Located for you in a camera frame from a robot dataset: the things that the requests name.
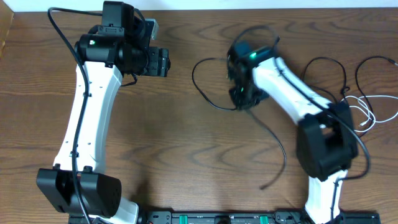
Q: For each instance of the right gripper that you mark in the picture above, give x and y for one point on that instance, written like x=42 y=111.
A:
x=239 y=103

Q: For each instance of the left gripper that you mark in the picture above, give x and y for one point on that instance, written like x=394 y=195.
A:
x=158 y=63

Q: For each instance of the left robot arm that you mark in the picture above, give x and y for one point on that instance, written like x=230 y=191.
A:
x=77 y=184

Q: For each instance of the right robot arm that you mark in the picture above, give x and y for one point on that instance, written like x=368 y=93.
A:
x=324 y=145

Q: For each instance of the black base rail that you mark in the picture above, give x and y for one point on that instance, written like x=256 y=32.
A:
x=287 y=217

